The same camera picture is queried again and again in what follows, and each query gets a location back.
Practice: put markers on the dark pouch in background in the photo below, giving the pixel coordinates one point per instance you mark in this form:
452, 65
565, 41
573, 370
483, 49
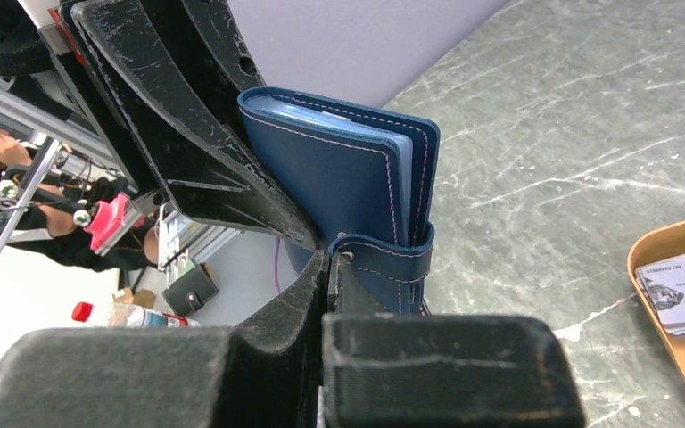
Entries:
191, 292

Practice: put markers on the person in background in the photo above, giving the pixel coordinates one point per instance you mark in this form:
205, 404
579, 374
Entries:
49, 231

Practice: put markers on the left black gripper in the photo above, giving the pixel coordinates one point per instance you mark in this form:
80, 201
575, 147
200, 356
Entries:
148, 88

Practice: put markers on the navy blue card holder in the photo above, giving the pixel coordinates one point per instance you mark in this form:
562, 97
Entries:
364, 176

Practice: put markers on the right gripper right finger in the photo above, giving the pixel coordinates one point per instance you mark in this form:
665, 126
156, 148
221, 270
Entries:
386, 370

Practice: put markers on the red capped bottle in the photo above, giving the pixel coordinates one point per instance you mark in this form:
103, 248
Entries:
123, 315

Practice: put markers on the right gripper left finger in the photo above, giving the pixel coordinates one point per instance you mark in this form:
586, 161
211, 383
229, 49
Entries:
263, 372

